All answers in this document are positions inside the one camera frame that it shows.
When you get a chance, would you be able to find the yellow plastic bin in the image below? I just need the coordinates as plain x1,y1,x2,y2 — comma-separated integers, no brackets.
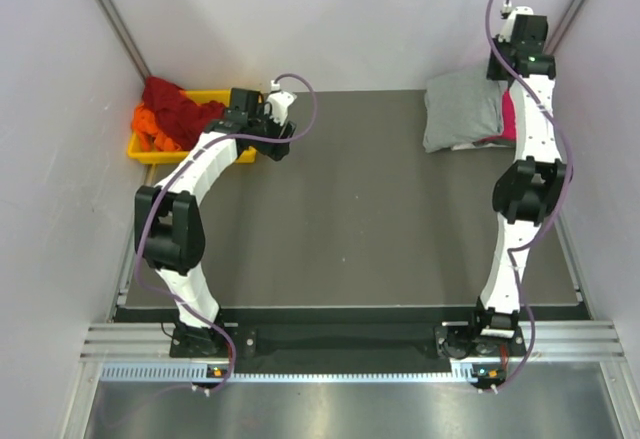
127,90,257,165

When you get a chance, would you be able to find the folded pink t shirt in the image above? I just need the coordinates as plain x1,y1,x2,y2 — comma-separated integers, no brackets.
499,91,517,142

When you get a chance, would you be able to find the folded white t shirt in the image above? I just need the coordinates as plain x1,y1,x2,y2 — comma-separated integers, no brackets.
450,137,516,151

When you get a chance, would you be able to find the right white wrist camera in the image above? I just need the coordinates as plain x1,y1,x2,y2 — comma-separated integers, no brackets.
498,2,534,43

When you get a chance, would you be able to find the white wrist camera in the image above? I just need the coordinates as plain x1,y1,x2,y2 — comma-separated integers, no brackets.
266,80,297,126
498,2,534,43

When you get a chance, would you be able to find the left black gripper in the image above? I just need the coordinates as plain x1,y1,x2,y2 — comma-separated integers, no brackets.
247,103,295,161

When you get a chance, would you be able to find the orange t shirt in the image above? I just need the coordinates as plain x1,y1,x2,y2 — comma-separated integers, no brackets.
131,103,182,152

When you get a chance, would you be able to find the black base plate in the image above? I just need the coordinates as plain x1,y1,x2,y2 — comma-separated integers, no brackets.
169,306,525,373

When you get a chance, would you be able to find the slotted cable duct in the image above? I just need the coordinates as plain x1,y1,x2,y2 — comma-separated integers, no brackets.
99,361,497,384

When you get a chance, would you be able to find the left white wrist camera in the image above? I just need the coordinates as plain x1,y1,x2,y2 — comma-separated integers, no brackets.
266,80,297,126

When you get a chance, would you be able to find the aluminium frame rail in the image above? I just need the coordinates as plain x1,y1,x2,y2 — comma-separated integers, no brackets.
80,323,172,361

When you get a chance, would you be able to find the grey t shirt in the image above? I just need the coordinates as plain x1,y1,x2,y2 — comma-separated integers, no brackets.
423,65,508,153

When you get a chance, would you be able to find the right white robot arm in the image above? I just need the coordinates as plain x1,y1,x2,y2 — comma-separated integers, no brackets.
466,6,567,355

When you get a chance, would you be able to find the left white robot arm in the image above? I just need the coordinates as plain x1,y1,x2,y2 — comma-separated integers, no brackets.
134,83,297,356

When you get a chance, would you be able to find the dark red t shirt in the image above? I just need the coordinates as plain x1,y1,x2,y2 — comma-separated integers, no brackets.
141,76,225,151

